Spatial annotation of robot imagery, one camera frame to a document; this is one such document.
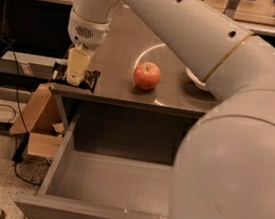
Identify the grey counter cabinet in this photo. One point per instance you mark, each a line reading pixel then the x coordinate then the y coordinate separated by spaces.
pixel 163 114

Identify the white paper bowl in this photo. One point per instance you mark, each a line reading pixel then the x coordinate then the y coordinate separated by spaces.
pixel 196 80

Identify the red apple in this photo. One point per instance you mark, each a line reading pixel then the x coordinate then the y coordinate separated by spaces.
pixel 146 75

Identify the brown cardboard box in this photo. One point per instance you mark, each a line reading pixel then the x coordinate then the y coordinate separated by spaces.
pixel 41 120

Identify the black rxbar chocolate wrapper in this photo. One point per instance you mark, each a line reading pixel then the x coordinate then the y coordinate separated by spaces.
pixel 59 76

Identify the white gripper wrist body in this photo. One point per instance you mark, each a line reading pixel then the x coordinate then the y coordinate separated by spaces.
pixel 87 33

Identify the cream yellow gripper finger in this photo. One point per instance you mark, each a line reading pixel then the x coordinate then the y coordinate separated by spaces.
pixel 79 58

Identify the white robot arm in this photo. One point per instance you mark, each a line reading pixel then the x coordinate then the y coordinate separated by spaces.
pixel 225 167

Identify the grey open top drawer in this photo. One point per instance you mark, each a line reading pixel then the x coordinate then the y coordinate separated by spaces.
pixel 98 176

